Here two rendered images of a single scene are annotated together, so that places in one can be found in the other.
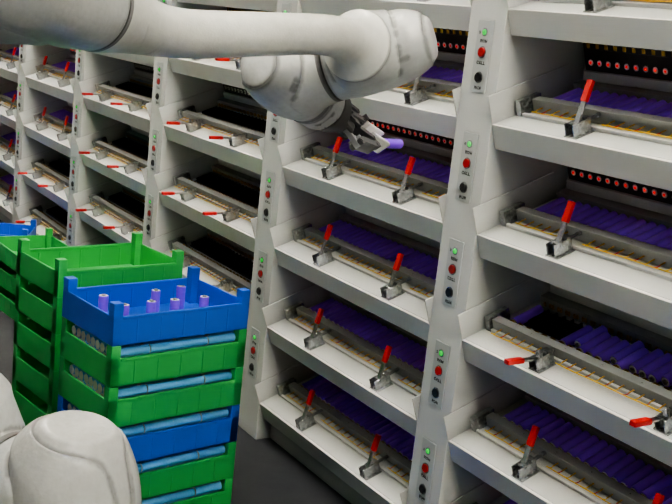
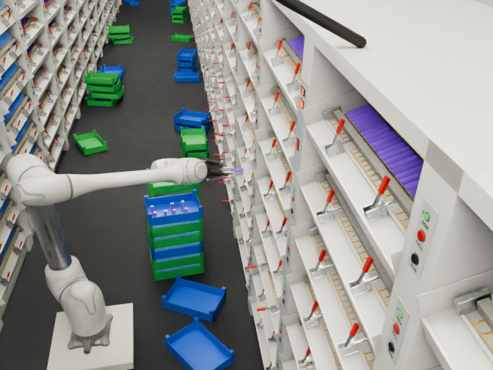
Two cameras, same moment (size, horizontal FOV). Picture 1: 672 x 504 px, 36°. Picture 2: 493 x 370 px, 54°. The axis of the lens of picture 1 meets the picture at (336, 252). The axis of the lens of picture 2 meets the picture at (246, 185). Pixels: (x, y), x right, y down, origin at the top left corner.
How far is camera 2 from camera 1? 1.39 m
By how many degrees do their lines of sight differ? 29
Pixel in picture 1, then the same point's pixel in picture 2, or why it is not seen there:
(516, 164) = not seen: hidden behind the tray
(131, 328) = (155, 221)
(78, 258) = not seen: hidden behind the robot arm
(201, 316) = (183, 216)
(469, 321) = (255, 241)
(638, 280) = (274, 259)
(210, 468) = (194, 260)
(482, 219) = (256, 209)
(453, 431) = (254, 273)
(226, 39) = (117, 184)
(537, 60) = not seen: hidden behind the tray
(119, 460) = (89, 299)
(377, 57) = (179, 180)
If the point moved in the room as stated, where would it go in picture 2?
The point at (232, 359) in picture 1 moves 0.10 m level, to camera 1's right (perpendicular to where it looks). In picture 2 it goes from (197, 227) to (213, 233)
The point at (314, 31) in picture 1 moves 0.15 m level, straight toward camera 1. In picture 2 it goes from (149, 178) to (127, 197)
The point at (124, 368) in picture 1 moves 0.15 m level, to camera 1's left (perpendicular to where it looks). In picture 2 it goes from (155, 232) to (133, 225)
